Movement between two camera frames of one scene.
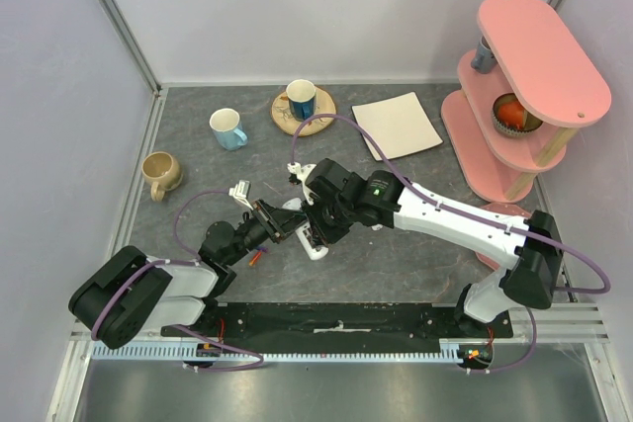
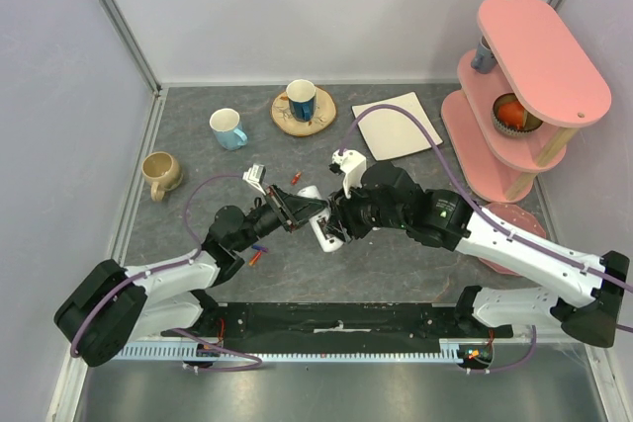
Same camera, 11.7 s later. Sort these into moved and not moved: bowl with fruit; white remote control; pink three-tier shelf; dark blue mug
Moved: white remote control
Not moved: pink three-tier shelf; bowl with fruit; dark blue mug
